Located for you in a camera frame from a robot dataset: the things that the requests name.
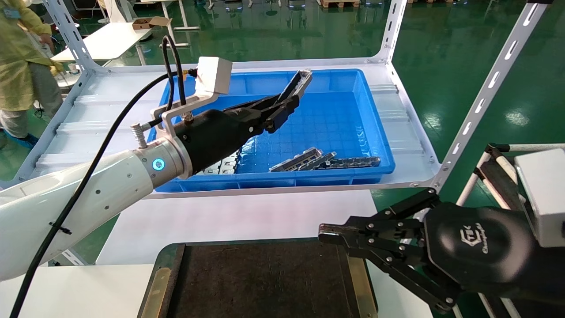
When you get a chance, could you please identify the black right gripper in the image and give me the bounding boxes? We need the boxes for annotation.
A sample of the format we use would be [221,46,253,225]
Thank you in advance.
[318,188,565,312]

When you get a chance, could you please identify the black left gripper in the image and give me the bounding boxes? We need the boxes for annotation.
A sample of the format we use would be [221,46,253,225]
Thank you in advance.
[173,96,301,176]

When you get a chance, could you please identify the silver metal bracket part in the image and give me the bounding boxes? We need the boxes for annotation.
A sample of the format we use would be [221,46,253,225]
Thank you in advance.
[194,150,240,175]
[269,147,324,172]
[305,151,337,171]
[275,69,313,107]

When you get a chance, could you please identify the black tray container gold rim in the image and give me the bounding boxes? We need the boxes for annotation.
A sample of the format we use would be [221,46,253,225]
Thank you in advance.
[137,238,380,318]

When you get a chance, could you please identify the blue plastic bin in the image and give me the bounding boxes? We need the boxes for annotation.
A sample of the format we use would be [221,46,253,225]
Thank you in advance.
[148,68,396,193]

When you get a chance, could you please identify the long toothed metal strip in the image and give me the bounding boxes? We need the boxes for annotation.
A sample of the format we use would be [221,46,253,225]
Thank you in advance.
[324,156,381,170]

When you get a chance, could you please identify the white metal shelf rack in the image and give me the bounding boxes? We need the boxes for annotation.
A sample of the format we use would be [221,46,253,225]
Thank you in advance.
[13,0,555,266]

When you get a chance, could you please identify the wooden pallet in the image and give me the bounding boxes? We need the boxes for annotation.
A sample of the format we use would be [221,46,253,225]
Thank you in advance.
[320,0,361,9]

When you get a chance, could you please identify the open cardboard box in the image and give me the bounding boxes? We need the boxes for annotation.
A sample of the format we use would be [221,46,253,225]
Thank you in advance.
[132,16,173,31]

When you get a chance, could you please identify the white background table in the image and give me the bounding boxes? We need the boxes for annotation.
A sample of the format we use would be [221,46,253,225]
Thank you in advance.
[50,21,153,63]

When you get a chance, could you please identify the person yellow coat grey trousers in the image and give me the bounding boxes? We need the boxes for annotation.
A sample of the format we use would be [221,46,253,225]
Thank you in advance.
[0,0,65,149]

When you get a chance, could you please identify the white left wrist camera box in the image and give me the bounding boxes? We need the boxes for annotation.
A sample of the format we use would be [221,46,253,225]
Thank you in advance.
[195,56,234,96]

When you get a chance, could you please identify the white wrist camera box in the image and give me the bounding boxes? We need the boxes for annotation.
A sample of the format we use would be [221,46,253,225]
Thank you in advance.
[195,56,234,96]
[514,148,565,249]

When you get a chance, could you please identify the silver camera mount bracket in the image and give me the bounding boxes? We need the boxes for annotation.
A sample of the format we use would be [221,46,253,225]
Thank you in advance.
[150,91,221,138]

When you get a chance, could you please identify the thin black cable loop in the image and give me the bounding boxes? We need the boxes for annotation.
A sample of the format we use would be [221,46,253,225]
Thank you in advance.
[150,35,189,129]

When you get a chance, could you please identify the pipe frame cart black shelves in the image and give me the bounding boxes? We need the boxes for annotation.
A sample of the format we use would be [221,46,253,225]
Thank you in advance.
[455,142,565,318]

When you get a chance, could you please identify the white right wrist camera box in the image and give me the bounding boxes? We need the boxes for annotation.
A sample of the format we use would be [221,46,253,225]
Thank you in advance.
[514,148,565,249]

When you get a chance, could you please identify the thick black cable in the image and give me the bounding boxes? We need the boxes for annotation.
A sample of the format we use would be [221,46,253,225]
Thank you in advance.
[9,71,188,318]

